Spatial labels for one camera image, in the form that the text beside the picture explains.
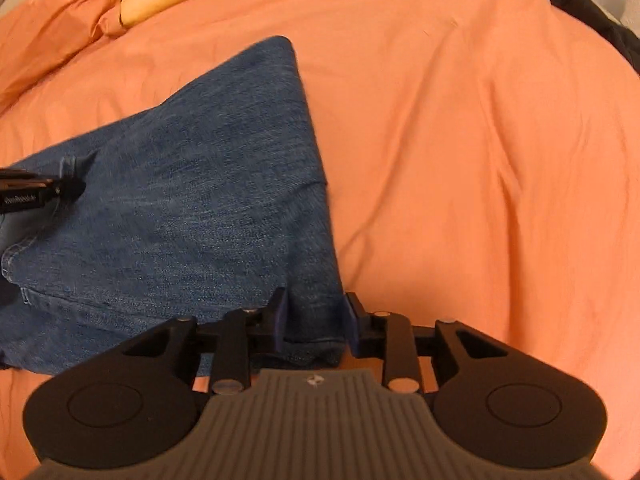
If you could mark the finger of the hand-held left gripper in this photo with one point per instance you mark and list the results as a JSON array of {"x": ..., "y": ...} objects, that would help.
[{"x": 70, "y": 188}]

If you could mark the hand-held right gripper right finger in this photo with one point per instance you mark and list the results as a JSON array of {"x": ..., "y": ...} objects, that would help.
[{"x": 353, "y": 327}]

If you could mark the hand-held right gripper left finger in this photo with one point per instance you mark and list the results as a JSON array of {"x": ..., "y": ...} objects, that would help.
[{"x": 280, "y": 322}]

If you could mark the blue denim pants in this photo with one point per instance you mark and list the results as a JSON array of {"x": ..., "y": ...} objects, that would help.
[{"x": 200, "y": 185}]

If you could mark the orange embroidered pillow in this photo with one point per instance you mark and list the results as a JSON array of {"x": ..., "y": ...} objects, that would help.
[{"x": 50, "y": 25}]

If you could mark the orange bed sheet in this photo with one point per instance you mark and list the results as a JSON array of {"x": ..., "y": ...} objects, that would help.
[{"x": 475, "y": 160}]

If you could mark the black jacket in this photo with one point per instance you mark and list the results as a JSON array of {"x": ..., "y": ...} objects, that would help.
[{"x": 600, "y": 25}]

